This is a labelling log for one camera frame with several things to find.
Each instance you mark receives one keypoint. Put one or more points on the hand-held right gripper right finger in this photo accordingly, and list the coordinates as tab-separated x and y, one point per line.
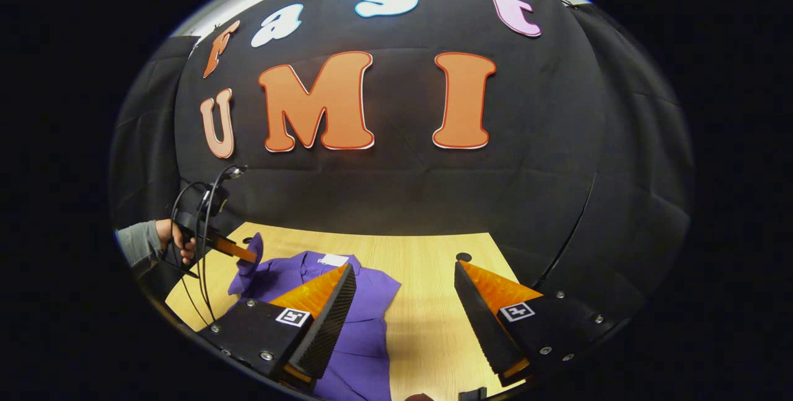
480	320

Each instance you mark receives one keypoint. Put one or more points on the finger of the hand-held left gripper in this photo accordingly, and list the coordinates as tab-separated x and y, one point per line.
238	252

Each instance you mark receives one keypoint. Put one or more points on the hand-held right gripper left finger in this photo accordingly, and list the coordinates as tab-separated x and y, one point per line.
331	320

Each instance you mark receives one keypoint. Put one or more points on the purple button shirt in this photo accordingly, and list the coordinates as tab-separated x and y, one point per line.
365	339

